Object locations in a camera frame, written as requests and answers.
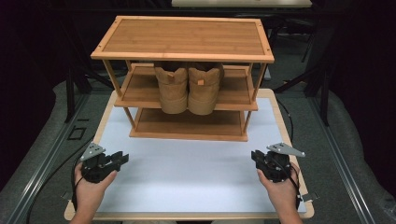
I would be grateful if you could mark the small metal table clip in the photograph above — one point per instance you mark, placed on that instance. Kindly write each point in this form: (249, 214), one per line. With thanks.
(67, 195)
(311, 196)

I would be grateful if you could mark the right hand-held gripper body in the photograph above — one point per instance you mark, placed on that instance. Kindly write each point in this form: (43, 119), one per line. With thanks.
(275, 166)

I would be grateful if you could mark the black metal stand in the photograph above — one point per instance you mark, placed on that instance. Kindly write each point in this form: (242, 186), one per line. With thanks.
(70, 93)
(323, 93)

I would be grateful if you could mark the wooden shoe rack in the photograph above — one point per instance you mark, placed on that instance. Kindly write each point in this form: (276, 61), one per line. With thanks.
(186, 40)

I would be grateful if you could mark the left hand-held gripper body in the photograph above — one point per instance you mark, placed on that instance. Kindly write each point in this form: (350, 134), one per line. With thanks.
(96, 168)

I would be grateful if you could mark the white background table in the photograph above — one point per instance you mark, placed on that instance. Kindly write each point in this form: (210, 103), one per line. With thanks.
(243, 3)

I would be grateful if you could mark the person's left hand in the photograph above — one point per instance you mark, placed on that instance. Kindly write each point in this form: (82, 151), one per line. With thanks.
(90, 193)

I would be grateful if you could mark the metal floor rail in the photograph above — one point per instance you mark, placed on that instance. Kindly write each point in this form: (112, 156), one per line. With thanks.
(40, 174)
(342, 161)

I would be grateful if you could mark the person's right hand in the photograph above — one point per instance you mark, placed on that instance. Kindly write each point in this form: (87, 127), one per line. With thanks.
(281, 196)

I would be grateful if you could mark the tan suede boot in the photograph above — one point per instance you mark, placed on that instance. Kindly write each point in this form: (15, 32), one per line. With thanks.
(202, 96)
(172, 93)

